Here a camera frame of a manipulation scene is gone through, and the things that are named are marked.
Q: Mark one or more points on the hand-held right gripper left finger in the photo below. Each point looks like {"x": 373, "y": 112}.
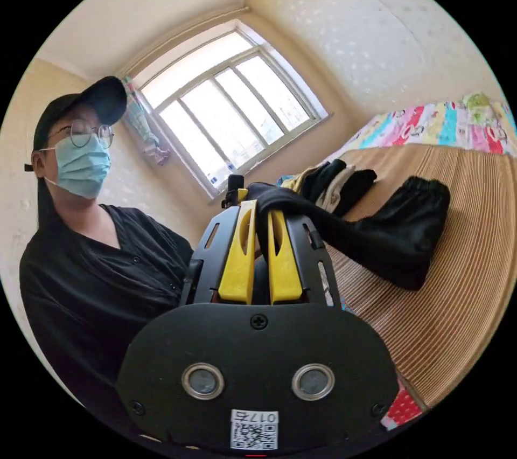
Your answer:
{"x": 236, "y": 265}

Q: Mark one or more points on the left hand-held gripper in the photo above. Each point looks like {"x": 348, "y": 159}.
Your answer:
{"x": 235, "y": 183}

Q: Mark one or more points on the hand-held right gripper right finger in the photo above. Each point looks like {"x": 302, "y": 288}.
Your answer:
{"x": 284, "y": 277}

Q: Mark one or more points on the black pants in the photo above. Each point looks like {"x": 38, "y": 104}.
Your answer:
{"x": 379, "y": 245}

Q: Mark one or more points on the window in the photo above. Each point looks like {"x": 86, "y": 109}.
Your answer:
{"x": 226, "y": 111}

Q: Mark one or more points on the pile of clothes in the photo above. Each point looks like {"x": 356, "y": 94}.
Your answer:
{"x": 347, "y": 184}

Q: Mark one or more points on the colourful printed curtain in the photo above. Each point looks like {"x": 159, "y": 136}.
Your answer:
{"x": 142, "y": 123}

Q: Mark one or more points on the person's body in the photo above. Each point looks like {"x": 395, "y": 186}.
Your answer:
{"x": 97, "y": 265}

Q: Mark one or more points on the bed with woven mat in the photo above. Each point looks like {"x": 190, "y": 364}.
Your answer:
{"x": 456, "y": 305}

